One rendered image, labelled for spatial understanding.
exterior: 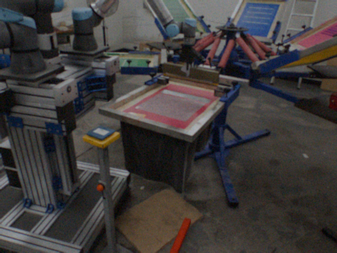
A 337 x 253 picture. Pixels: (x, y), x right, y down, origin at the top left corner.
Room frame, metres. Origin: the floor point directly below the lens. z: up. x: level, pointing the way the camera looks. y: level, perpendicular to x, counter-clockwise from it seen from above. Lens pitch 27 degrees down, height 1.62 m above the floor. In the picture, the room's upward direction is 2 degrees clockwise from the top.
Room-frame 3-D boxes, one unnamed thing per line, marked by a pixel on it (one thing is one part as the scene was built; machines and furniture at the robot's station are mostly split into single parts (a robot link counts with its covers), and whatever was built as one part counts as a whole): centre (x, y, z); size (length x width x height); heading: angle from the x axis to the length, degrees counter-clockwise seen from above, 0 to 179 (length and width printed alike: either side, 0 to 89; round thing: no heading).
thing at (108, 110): (1.59, -0.02, 0.97); 0.79 x 0.58 x 0.04; 153
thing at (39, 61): (1.19, 0.67, 1.31); 0.15 x 0.15 x 0.10
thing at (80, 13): (1.68, 0.55, 1.42); 0.13 x 0.12 x 0.14; 177
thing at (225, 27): (2.53, -0.51, 0.67); 0.39 x 0.39 x 1.35
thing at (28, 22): (1.18, 0.67, 1.42); 0.13 x 0.12 x 0.14; 141
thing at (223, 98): (1.68, -0.38, 0.98); 0.30 x 0.05 x 0.07; 153
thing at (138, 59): (2.49, 0.40, 1.05); 1.08 x 0.61 x 0.23; 93
